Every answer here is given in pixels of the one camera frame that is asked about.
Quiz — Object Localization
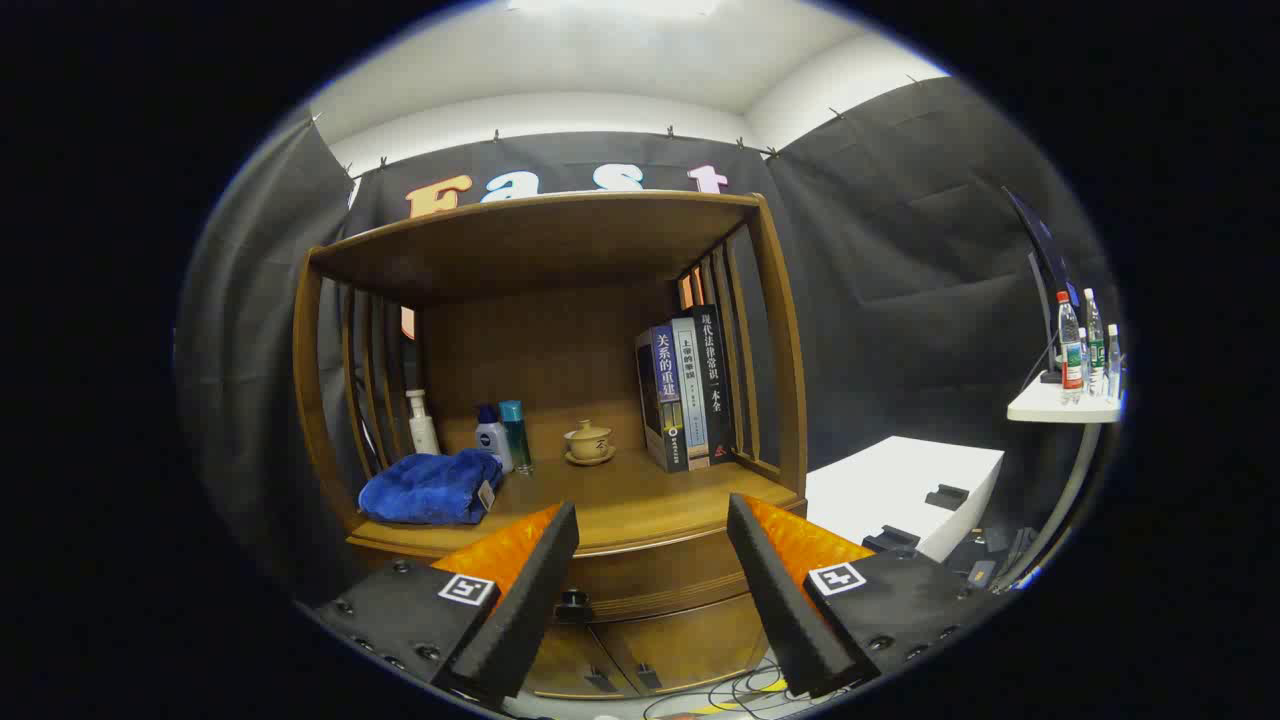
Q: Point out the wooden cabinet door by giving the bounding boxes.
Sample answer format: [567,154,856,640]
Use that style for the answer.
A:
[590,595,773,696]

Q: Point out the blue towel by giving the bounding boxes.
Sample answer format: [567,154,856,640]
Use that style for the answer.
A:
[358,449,504,526]

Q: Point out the book with blue spine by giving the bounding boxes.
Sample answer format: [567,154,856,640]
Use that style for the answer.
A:
[636,324,691,473]

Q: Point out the clear teal bottle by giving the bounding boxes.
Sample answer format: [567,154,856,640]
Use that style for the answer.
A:
[499,400,534,475]

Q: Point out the black floor cables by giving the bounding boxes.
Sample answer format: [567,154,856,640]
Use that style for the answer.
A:
[640,660,851,720]

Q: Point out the white side shelf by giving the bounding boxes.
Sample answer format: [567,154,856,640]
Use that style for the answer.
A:
[1006,375,1123,425]

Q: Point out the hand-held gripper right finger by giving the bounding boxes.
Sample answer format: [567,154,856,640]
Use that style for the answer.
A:
[727,492,986,699]

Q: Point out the water bottle with red label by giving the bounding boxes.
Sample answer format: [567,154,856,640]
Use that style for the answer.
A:
[1057,291,1085,405]

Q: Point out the beige lidded teacup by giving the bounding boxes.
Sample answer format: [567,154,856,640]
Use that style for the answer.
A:
[563,419,617,467]

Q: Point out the wooden drawer with black knob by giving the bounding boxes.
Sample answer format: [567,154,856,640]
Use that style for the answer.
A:
[352,505,807,626]

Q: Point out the water bottle with green label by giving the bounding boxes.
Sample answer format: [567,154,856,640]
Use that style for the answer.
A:
[1083,288,1107,396]

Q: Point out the white pump bottle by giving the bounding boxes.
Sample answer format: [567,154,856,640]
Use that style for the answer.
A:
[405,389,441,457]

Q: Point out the wooden countertop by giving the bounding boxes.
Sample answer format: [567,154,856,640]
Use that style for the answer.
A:
[347,445,807,559]

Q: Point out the book with black spine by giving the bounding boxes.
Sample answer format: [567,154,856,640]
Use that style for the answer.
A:
[690,304,736,465]

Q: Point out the white bottle with blue cap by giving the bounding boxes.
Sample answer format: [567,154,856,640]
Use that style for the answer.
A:
[474,404,514,474]

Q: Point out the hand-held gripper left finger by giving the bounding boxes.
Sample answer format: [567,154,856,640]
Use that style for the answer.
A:
[315,502,581,706]

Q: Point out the grey metal pole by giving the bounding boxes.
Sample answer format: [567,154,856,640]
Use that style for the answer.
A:
[990,420,1103,593]

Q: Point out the white box unit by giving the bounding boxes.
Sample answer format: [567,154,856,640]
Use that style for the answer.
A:
[805,435,1005,563]

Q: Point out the book with pale spine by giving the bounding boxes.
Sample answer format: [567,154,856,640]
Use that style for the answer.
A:
[672,317,711,470]

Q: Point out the wooden cabinet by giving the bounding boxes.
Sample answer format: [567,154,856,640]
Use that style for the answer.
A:
[293,190,809,701]

